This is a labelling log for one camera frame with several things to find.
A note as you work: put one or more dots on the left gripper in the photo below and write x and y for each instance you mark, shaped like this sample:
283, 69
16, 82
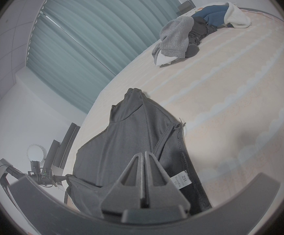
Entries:
60, 178

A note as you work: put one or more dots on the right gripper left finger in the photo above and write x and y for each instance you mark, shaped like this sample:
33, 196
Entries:
129, 187

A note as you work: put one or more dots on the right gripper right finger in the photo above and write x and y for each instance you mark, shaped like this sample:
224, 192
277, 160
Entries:
161, 192

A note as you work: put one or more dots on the black T-shirt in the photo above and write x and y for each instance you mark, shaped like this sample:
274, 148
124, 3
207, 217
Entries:
132, 136

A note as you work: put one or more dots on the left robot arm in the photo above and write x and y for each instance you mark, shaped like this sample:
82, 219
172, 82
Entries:
2, 166

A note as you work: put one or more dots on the bed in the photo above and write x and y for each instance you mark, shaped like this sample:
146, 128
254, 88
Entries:
230, 94

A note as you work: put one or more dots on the pile of clothes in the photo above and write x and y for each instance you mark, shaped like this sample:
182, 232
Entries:
176, 38

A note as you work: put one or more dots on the black dressing table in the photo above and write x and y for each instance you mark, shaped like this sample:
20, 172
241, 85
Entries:
52, 153

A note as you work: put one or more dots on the round white-framed mirror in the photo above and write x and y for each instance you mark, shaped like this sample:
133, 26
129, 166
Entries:
35, 153

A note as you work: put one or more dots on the blue-green curtain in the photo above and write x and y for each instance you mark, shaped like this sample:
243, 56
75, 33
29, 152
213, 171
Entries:
66, 67
112, 16

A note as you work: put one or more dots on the grey bedside table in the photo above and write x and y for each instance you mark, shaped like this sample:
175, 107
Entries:
184, 6

